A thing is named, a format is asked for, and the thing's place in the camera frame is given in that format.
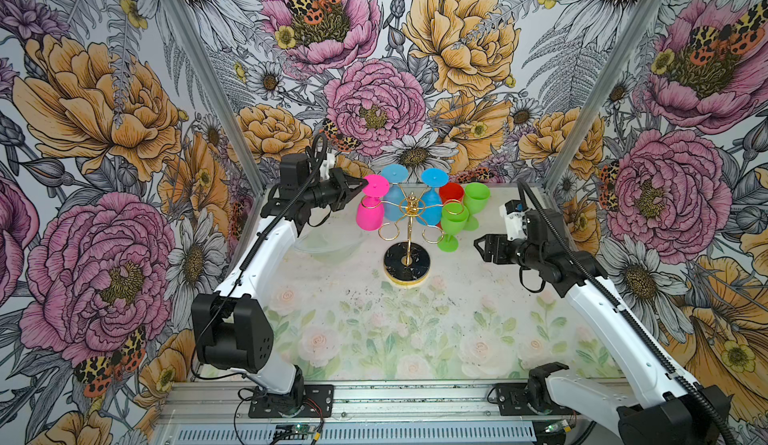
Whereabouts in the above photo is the green wine glass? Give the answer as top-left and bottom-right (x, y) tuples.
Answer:
(438, 200), (469, 253)
(463, 182), (491, 231)

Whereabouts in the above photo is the pink wine glass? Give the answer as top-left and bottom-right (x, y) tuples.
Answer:
(356, 174), (390, 231)

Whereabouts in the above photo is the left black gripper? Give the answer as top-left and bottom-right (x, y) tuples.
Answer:
(304, 166), (369, 211)

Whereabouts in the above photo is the aluminium front rail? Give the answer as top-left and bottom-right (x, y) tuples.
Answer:
(161, 378), (667, 425)

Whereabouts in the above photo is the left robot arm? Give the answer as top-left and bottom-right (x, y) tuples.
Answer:
(191, 134), (367, 396)

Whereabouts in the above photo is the right aluminium corner post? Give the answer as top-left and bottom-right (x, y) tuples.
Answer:
(547, 0), (663, 182)

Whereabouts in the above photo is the aluminium corner post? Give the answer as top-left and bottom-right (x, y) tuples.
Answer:
(159, 0), (265, 199)
(547, 0), (663, 182)

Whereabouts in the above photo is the blue wine glass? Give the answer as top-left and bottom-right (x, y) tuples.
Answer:
(380, 164), (409, 223)
(420, 168), (449, 226)

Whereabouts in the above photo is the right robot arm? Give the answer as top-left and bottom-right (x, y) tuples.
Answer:
(474, 181), (736, 444)

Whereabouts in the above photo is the white perforated cable duct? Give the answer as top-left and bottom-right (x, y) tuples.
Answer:
(165, 421), (537, 444)

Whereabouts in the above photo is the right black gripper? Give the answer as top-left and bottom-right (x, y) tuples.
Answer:
(473, 233), (545, 271)

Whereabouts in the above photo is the red wine glass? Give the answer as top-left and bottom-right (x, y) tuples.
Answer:
(438, 182), (465, 204)

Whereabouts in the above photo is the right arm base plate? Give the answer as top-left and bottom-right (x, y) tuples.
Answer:
(486, 382), (573, 417)

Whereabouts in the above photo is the left aluminium corner post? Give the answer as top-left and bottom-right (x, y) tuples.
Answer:
(159, 0), (265, 199)

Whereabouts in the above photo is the gold wire glass rack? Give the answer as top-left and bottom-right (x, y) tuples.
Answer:
(377, 188), (442, 288)

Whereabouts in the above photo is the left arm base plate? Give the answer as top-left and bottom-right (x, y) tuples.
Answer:
(248, 384), (335, 419)

